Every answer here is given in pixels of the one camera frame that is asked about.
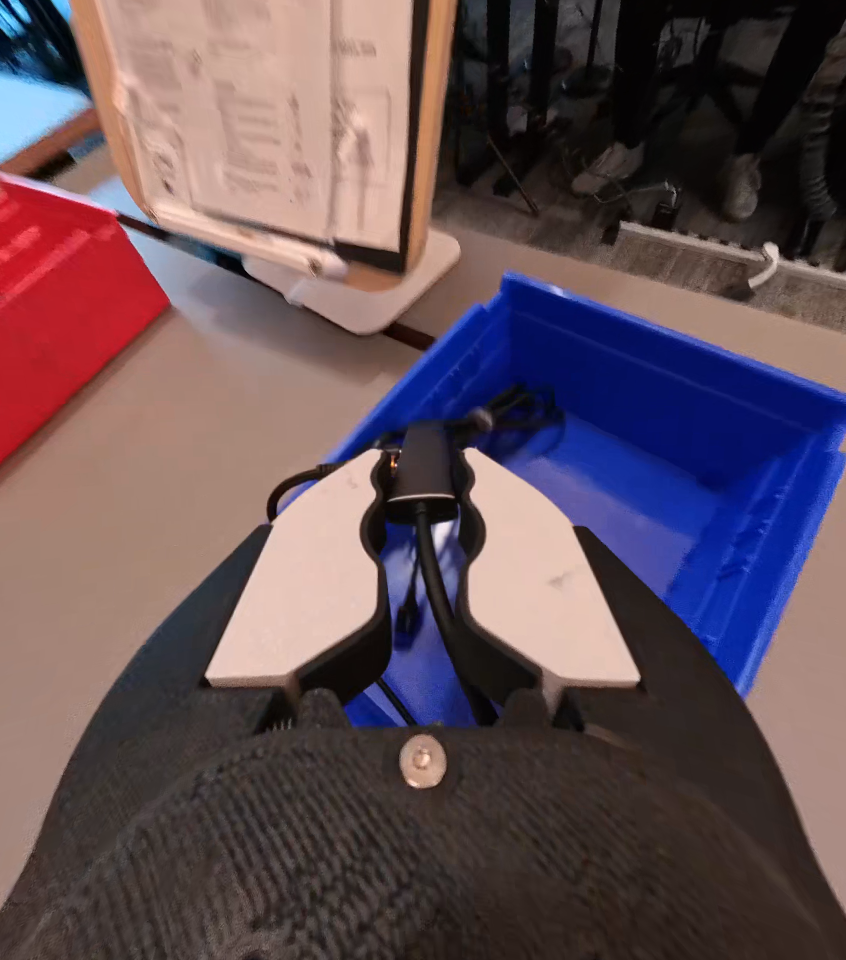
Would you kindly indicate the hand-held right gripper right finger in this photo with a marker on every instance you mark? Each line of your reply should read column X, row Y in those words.
column 543, row 585

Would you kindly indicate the wooden document stand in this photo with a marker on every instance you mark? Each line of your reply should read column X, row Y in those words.
column 393, row 292

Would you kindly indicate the white printed paper sheet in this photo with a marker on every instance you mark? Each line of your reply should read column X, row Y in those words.
column 258, row 112

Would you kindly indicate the grey desk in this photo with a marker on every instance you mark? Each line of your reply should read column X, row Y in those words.
column 168, row 420

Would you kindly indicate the blue plastic bin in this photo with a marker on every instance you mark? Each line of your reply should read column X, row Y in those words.
column 618, row 465

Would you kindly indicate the red plastic bin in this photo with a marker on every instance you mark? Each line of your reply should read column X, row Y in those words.
column 55, row 315

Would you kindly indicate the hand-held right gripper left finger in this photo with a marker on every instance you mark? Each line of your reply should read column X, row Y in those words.
column 303, row 577

